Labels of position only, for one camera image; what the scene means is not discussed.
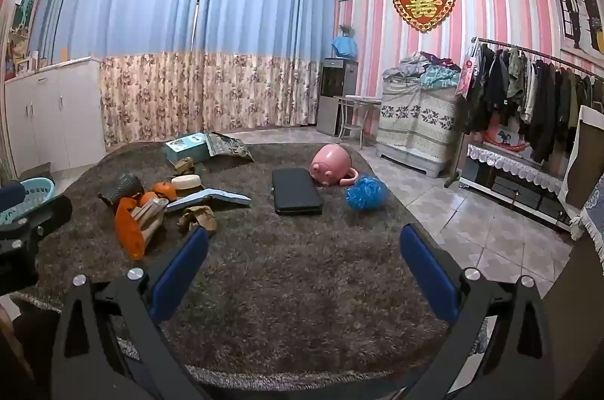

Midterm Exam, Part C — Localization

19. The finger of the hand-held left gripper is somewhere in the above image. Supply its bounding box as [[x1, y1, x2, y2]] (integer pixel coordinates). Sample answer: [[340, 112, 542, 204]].
[[0, 183, 26, 212], [29, 195, 74, 240]]

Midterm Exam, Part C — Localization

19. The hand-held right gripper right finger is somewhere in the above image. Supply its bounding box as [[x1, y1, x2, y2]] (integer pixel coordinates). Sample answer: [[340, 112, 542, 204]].
[[399, 223, 555, 400]]

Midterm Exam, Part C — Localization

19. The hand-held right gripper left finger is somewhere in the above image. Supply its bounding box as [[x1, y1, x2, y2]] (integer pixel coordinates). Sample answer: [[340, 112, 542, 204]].
[[51, 226, 211, 400]]

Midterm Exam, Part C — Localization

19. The teal plastic laundry basket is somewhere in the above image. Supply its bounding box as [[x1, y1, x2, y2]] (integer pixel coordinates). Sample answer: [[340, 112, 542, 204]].
[[0, 177, 56, 226]]

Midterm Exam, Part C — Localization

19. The brown paper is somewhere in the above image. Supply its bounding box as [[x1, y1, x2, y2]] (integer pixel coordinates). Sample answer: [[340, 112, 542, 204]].
[[177, 205, 219, 236]]

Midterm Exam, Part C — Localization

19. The orange plastic packet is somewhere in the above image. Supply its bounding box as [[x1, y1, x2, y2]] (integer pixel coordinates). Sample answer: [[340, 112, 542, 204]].
[[114, 197, 146, 261]]

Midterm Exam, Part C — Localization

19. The dark grey ribbed object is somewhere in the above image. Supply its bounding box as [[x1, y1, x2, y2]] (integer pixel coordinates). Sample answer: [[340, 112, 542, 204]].
[[97, 172, 145, 207]]

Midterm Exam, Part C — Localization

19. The blue and white booklet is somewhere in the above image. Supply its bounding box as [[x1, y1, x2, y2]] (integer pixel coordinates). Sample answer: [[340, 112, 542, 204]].
[[166, 188, 252, 212]]

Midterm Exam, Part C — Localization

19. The white round container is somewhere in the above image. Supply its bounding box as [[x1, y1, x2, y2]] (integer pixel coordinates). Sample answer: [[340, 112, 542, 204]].
[[171, 174, 203, 193]]

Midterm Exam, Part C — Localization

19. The blue mesh bath sponge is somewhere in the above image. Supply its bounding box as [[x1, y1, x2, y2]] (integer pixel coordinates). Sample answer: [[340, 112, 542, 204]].
[[345, 174, 388, 212]]

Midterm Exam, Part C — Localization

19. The patterned fabric bag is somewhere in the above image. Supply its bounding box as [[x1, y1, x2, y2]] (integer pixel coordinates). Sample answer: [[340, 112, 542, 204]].
[[205, 132, 256, 162]]

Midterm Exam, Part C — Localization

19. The person's left forearm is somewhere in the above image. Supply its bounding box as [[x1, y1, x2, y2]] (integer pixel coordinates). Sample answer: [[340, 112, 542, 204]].
[[0, 301, 20, 363]]

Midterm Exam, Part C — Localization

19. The white cabinet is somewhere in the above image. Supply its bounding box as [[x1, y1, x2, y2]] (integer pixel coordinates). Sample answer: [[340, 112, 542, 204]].
[[4, 56, 107, 174]]

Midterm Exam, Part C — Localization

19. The low black media stand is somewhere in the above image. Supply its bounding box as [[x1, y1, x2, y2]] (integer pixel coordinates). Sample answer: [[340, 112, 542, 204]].
[[460, 145, 586, 233]]

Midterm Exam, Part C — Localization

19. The teal cardboard box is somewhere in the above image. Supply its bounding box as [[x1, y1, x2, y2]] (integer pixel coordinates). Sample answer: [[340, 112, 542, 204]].
[[164, 133, 211, 165]]

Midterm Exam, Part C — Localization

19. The white lace cloth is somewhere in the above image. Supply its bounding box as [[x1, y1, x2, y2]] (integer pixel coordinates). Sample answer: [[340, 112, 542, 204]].
[[467, 144, 567, 195]]

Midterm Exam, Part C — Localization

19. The black rectangular case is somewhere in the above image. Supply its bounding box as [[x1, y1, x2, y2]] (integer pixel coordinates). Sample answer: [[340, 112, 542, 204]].
[[271, 167, 324, 216]]

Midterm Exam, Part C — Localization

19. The brown wooden furniture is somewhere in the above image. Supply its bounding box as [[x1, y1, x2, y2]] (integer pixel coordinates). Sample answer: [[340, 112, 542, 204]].
[[538, 235, 604, 386]]

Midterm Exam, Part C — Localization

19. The pink pig-shaped cup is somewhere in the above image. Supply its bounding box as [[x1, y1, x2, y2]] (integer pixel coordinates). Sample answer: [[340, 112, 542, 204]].
[[310, 144, 360, 187]]

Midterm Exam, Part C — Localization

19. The cloth-covered storage chest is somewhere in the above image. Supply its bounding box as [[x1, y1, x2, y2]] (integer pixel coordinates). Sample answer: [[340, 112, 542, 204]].
[[376, 74, 465, 179]]

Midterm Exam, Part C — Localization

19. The blue fringed cloth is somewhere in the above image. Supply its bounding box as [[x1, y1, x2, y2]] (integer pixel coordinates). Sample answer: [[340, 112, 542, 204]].
[[569, 185, 604, 273]]

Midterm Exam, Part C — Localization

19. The small metal side table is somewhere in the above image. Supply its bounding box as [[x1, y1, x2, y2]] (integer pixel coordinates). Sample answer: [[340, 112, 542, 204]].
[[334, 94, 382, 148]]

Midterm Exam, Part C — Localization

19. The brown wooden board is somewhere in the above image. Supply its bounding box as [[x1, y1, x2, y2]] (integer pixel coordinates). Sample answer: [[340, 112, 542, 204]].
[[561, 105, 604, 212]]

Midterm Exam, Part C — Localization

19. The row of hanging clothes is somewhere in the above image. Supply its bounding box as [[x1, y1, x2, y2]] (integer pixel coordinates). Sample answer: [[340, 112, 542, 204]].
[[460, 41, 604, 165]]

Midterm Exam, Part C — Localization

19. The grey water dispenser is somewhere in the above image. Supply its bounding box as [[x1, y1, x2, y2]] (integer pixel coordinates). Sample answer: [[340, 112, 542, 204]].
[[316, 57, 359, 137]]

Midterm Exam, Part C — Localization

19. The blue floral curtain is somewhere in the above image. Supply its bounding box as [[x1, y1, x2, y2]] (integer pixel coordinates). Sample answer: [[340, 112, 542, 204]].
[[193, 0, 338, 134], [28, 0, 208, 146]]

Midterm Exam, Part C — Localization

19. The pink printed hanging bag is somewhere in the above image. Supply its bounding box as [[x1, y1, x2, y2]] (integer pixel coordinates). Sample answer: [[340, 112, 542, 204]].
[[457, 53, 477, 99]]

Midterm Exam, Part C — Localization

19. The pile of clothes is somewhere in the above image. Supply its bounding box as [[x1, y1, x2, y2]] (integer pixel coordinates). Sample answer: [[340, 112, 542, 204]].
[[382, 51, 463, 89]]

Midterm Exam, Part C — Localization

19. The blue bottle cover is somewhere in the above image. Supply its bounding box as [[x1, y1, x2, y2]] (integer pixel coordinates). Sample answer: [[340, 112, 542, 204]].
[[330, 36, 358, 58]]

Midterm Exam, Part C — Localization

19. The metal clothes rack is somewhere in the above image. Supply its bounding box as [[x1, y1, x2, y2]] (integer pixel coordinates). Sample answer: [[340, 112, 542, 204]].
[[444, 36, 604, 188]]

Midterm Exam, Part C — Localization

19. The red heart wall decoration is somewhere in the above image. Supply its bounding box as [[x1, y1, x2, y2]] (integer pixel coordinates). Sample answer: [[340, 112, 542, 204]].
[[391, 0, 456, 33]]

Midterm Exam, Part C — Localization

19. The black and white wall poster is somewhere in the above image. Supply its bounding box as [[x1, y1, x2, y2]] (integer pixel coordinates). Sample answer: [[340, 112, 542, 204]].
[[550, 0, 604, 61]]

